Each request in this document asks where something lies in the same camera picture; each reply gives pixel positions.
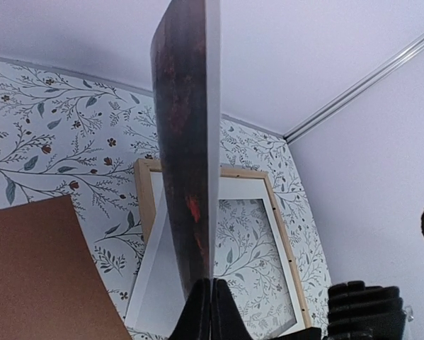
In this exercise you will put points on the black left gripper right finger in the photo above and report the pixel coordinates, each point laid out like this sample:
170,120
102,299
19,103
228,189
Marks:
226,321

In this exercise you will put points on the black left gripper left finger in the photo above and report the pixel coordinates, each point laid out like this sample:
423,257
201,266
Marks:
194,321

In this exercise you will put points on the white photo mat board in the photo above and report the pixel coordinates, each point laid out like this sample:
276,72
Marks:
268,191

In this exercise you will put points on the clear acrylic sheet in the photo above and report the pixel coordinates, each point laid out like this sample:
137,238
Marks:
247,258

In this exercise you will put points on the brown backing board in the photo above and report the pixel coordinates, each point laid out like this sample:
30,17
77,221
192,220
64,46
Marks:
50,287

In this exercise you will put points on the light wooden picture frame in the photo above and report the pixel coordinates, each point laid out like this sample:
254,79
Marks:
282,241

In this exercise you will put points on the photo with white border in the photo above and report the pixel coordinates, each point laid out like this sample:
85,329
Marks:
185,69

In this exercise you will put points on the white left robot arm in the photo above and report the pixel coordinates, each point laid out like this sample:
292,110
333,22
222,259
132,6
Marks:
355,311

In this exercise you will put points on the floral patterned table cover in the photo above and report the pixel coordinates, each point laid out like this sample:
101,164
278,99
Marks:
62,135

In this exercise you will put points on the right aluminium corner post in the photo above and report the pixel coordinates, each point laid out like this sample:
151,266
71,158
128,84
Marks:
339,102

